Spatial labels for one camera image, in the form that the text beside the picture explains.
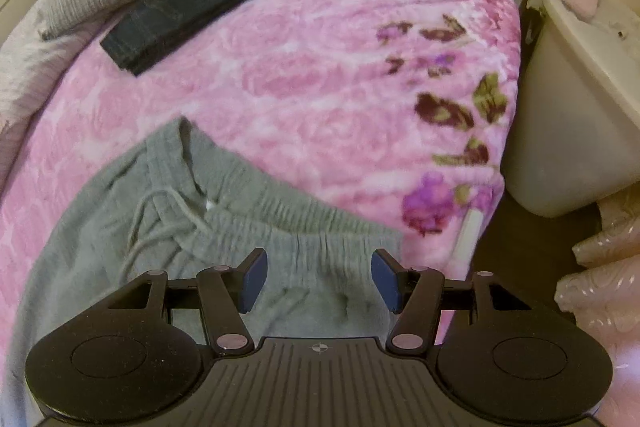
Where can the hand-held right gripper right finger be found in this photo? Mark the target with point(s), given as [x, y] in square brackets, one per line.
[385, 281]

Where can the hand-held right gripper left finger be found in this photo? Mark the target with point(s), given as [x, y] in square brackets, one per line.
[253, 281]

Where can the grey towel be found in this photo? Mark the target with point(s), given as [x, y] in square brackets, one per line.
[150, 227]

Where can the pink floral blanket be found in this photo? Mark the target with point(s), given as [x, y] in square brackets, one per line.
[320, 72]

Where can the white storage bin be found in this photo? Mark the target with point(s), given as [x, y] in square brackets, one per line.
[570, 107]

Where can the folded dark jeans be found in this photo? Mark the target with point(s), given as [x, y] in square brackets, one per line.
[192, 9]

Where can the pale striped bedsheet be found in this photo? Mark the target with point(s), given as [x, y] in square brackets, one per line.
[30, 57]

